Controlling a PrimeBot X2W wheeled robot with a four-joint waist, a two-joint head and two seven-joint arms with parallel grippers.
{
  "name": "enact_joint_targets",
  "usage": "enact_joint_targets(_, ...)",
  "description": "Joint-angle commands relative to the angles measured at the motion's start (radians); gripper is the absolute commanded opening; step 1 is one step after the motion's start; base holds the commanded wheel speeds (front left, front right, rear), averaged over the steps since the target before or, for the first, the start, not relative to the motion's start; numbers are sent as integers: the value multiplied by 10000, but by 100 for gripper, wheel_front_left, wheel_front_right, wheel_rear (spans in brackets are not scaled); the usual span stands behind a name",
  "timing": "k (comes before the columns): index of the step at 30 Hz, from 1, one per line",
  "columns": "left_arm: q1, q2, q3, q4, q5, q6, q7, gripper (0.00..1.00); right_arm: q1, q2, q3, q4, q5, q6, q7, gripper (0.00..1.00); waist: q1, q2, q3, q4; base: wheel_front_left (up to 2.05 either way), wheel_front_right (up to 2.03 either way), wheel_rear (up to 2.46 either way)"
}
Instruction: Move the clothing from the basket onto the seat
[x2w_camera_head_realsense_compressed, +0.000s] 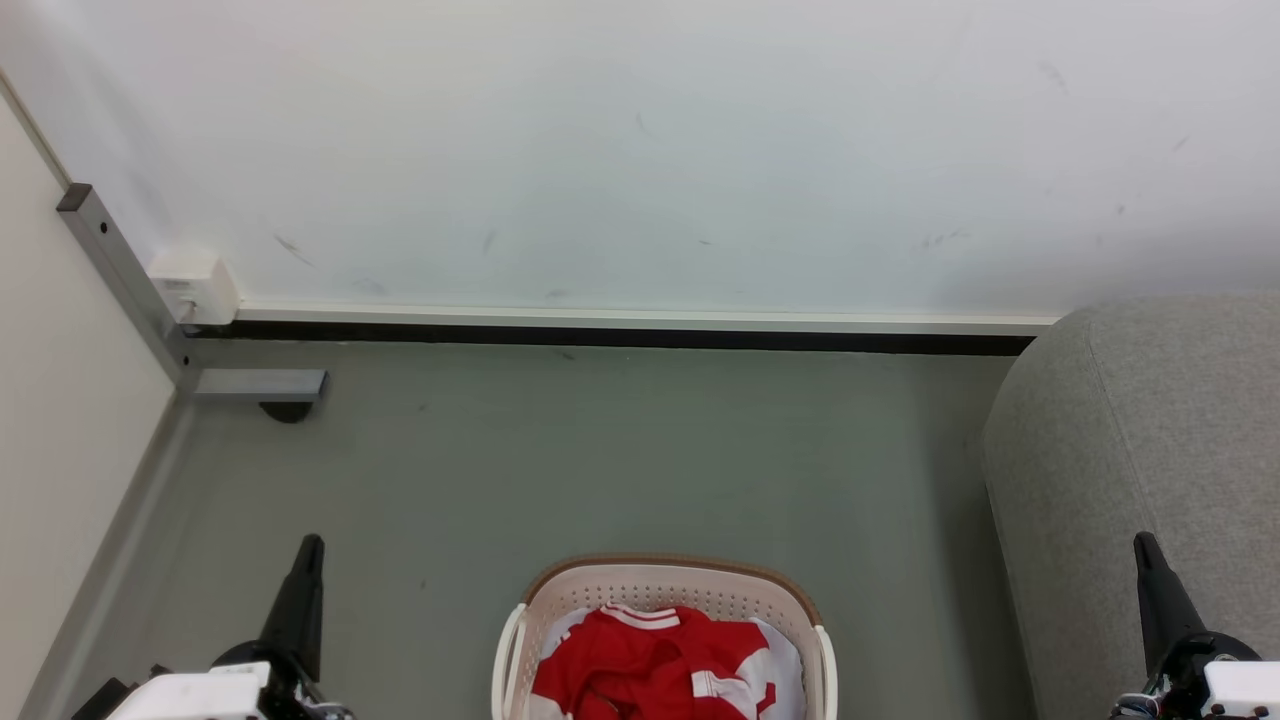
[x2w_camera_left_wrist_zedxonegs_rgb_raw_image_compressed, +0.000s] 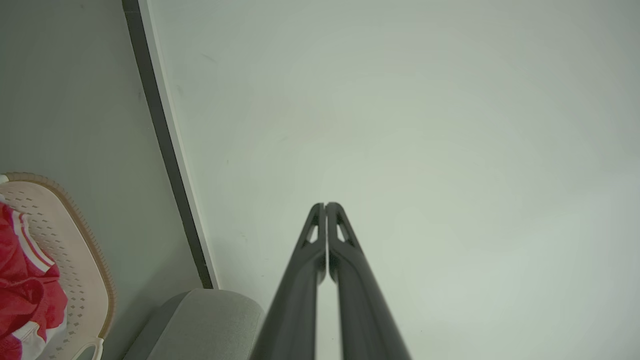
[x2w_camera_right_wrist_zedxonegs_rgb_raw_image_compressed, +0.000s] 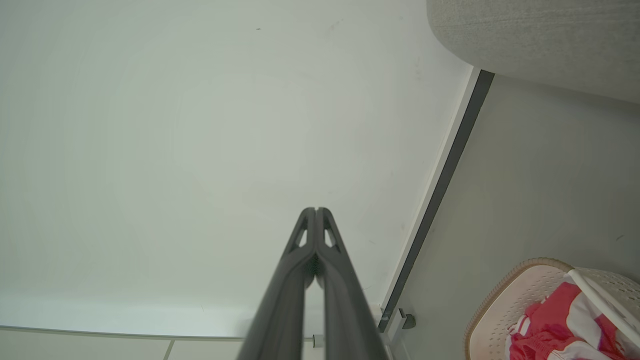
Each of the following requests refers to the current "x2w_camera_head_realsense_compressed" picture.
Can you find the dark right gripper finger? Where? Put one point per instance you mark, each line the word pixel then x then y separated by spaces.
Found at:
pixel 1160 600

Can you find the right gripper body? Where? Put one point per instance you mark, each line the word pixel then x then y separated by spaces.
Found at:
pixel 1235 688

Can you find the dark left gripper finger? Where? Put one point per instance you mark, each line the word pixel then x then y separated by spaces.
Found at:
pixel 300 610

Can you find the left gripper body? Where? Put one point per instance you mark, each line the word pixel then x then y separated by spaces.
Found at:
pixel 190 697

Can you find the red and white jersey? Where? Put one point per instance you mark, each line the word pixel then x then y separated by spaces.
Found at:
pixel 630 665

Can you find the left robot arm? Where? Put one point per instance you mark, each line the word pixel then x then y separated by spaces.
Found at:
pixel 97 703

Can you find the grey fabric sofa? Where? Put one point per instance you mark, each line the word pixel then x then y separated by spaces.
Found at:
pixel 1120 450

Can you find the black caster wheel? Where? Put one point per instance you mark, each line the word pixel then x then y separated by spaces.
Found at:
pixel 287 411

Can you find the cream plastic laundry basket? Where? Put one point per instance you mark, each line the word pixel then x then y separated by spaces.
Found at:
pixel 660 585

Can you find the pale white cloth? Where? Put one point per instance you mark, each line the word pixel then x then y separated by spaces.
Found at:
pixel 787 655

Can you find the white and black baseboard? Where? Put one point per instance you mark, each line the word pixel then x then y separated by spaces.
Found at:
pixel 620 328

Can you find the white wall socket box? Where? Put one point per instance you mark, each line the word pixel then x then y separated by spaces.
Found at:
pixel 195 285

